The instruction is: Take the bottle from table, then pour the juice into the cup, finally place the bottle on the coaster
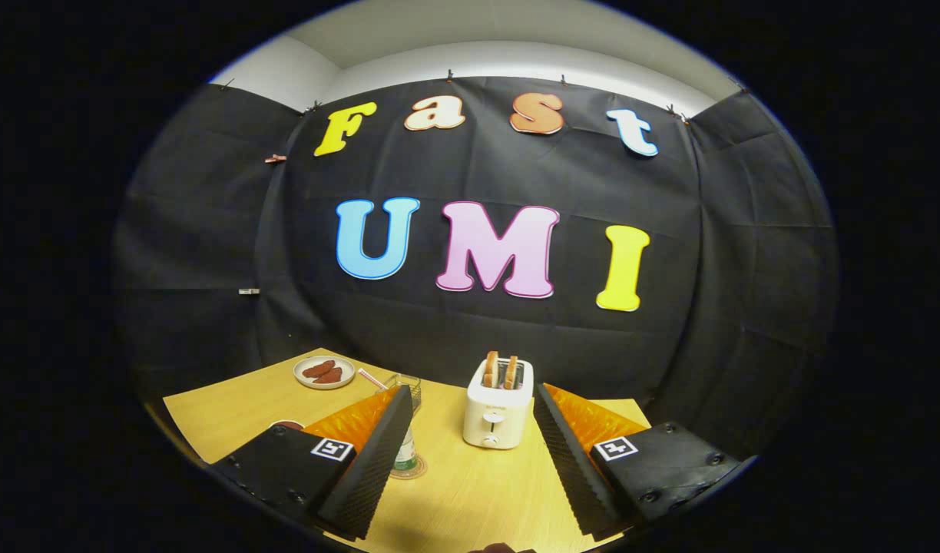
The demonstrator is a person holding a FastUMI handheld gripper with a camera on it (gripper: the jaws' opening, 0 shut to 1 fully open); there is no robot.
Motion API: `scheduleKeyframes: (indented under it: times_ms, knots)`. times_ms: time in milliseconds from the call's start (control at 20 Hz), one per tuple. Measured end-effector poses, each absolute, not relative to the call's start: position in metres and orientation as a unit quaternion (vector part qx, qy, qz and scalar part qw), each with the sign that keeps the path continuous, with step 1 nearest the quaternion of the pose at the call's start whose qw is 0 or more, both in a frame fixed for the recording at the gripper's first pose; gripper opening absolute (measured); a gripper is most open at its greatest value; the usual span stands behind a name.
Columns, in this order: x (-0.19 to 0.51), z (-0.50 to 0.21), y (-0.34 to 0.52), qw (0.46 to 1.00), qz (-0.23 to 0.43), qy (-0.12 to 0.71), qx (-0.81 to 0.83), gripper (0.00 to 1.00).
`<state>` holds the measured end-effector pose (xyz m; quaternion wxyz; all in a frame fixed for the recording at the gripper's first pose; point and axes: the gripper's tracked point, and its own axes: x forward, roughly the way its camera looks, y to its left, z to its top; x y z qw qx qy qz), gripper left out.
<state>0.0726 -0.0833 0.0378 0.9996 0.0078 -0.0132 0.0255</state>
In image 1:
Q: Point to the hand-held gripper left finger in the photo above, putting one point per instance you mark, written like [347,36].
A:
[370,468]

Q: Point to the wooden table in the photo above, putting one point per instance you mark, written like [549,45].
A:
[470,499]

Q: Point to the white toaster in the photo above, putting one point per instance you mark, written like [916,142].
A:
[494,418]

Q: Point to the ribbed clear glass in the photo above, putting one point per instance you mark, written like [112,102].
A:
[410,388]

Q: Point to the white round plate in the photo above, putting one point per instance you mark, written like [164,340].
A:
[302,382]

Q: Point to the black backdrop cloth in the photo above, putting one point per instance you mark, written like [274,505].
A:
[478,169]

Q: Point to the clear plastic juice bottle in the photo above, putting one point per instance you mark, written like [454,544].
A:
[405,453]

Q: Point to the cream cup brown inside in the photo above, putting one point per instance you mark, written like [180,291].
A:
[287,425]

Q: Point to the pink striped straw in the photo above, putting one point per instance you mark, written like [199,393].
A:
[372,378]

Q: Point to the brown food piece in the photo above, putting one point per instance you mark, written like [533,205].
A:
[329,376]
[317,369]

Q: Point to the brown toast slice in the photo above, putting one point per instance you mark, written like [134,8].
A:
[510,372]
[490,369]

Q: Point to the round wooden coaster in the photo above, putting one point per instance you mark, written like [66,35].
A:
[416,472]

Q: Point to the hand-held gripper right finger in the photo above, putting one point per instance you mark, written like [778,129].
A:
[574,468]

